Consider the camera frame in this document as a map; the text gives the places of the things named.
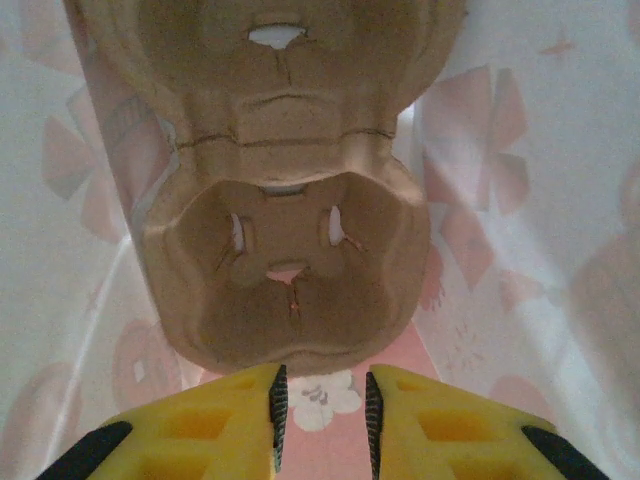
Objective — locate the red white paper bag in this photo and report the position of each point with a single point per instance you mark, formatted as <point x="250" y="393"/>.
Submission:
<point x="550" y="200"/>

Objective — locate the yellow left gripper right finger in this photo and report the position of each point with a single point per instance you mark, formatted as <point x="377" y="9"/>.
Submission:
<point x="450" y="430"/>

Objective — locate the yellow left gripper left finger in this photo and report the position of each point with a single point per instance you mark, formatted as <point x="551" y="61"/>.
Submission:
<point x="200" y="430"/>

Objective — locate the brown pulp cup carrier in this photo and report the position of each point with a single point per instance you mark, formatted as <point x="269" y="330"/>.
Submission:
<point x="285" y="150"/>

